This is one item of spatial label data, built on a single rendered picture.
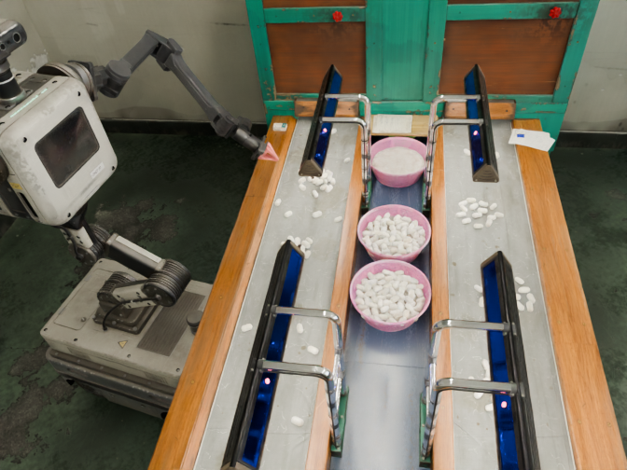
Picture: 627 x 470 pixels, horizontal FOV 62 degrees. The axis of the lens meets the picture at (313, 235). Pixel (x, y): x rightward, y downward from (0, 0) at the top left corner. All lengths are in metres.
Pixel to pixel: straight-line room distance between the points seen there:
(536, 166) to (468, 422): 1.14
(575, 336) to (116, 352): 1.60
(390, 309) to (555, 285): 0.53
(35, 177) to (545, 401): 1.52
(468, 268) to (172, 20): 2.43
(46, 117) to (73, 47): 2.42
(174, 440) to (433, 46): 1.76
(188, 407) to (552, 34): 1.91
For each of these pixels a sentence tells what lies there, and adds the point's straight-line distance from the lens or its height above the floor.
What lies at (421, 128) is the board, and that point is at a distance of 2.40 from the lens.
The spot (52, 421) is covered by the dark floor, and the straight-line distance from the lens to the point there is 2.73.
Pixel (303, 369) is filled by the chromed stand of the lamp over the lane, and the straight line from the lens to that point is 1.19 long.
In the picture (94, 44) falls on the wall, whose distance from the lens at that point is 3.89.
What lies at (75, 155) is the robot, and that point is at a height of 1.28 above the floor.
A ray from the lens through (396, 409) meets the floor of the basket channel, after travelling 1.63.
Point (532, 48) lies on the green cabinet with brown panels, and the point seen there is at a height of 1.08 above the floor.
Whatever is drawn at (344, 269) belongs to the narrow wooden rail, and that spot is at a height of 0.76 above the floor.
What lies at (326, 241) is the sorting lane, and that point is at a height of 0.74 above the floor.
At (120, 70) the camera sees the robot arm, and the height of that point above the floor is 1.34.
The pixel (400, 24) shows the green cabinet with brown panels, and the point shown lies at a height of 1.19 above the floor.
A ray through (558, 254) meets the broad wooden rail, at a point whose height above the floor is 0.76.
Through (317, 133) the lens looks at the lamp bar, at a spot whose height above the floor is 1.11.
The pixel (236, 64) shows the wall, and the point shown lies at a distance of 3.53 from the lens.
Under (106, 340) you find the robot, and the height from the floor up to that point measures 0.47.
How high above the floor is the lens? 2.15
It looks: 46 degrees down
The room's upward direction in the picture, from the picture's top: 7 degrees counter-clockwise
